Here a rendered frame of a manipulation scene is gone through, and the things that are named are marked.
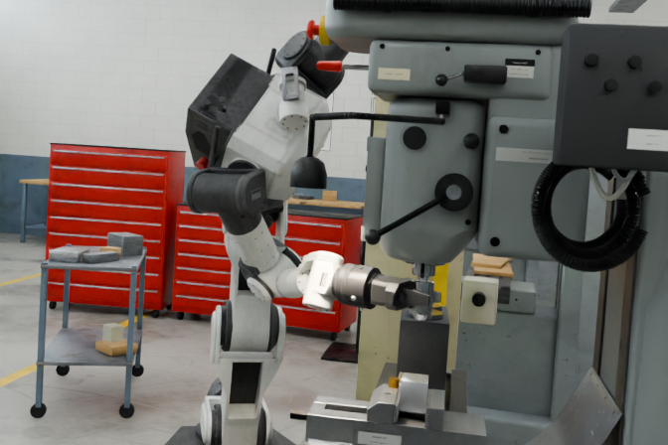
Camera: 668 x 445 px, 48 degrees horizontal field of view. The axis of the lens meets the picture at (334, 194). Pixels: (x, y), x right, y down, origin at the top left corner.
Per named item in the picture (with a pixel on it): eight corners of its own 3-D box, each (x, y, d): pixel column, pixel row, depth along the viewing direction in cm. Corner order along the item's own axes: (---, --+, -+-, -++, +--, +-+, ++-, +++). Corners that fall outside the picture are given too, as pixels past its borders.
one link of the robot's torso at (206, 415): (199, 432, 238) (202, 390, 237) (262, 430, 243) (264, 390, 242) (203, 458, 218) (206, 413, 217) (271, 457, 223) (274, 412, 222)
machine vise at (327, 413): (301, 451, 147) (305, 395, 146) (315, 425, 161) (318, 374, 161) (485, 474, 141) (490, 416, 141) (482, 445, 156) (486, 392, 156)
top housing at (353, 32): (318, 34, 141) (323, -53, 140) (340, 54, 167) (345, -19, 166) (580, 44, 133) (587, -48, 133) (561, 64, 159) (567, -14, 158)
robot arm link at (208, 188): (209, 233, 176) (187, 193, 167) (223, 205, 182) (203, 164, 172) (253, 236, 172) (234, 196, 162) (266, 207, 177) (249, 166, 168)
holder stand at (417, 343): (395, 394, 186) (400, 314, 185) (397, 370, 208) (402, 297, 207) (444, 399, 184) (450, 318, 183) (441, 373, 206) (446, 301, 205)
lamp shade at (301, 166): (284, 185, 151) (286, 154, 151) (317, 187, 154) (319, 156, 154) (298, 188, 145) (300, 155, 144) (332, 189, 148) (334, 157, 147)
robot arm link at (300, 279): (323, 248, 162) (299, 253, 174) (312, 289, 160) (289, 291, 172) (349, 257, 164) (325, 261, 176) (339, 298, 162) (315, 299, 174)
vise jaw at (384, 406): (366, 421, 146) (367, 400, 145) (372, 400, 158) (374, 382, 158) (397, 424, 145) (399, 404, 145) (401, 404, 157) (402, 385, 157)
